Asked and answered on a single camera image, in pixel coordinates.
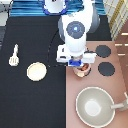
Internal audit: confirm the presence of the black burner top right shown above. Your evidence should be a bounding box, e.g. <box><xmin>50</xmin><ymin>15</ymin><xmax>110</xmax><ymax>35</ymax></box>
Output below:
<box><xmin>96</xmin><ymin>45</ymin><xmax>111</xmax><ymax>58</ymax></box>

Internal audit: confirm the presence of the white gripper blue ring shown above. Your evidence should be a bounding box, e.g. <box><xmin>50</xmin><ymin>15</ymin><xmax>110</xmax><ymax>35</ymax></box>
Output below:
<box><xmin>56</xmin><ymin>45</ymin><xmax>96</xmax><ymax>67</ymax></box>

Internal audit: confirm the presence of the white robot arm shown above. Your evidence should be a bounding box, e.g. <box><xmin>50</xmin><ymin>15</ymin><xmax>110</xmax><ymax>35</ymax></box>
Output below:
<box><xmin>56</xmin><ymin>0</ymin><xmax>99</xmax><ymax>67</ymax></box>

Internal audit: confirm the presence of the black burner lower right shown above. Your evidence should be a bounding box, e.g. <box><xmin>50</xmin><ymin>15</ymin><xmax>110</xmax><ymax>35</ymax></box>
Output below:
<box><xmin>98</xmin><ymin>62</ymin><xmax>115</xmax><ymax>76</ymax></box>

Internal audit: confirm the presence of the wooden slatted shelf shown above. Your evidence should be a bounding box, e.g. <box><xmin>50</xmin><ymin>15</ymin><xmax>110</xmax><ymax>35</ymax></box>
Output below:
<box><xmin>103</xmin><ymin>0</ymin><xmax>128</xmax><ymax>40</ymax></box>

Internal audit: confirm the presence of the cream toy spatula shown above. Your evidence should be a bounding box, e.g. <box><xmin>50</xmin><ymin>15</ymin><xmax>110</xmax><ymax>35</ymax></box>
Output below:
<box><xmin>9</xmin><ymin>45</ymin><xmax>19</xmax><ymax>66</ymax></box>

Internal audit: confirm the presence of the cream round plate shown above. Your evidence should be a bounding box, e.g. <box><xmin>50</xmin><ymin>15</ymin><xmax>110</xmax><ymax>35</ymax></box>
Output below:
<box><xmin>27</xmin><ymin>62</ymin><xmax>47</xmax><ymax>81</ymax></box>

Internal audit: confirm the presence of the black burner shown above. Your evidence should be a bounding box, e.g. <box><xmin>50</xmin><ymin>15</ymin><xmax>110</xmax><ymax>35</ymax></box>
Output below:
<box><xmin>96</xmin><ymin>45</ymin><xmax>111</xmax><ymax>58</ymax></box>
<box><xmin>98</xmin><ymin>62</ymin><xmax>115</xmax><ymax>76</ymax></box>

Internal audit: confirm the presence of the large grey frying pan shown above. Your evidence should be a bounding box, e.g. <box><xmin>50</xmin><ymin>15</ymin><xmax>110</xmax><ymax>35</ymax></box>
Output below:
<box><xmin>75</xmin><ymin>87</ymin><xmax>128</xmax><ymax>128</ymax></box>

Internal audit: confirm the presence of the blue white robot base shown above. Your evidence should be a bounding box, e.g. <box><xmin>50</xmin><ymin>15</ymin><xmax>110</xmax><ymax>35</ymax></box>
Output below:
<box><xmin>43</xmin><ymin>0</ymin><xmax>67</xmax><ymax>15</ymax></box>

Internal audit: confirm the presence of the pink toy stove board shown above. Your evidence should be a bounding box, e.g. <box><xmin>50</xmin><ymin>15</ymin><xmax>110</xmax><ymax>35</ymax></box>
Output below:
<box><xmin>66</xmin><ymin>41</ymin><xmax>128</xmax><ymax>128</ymax></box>

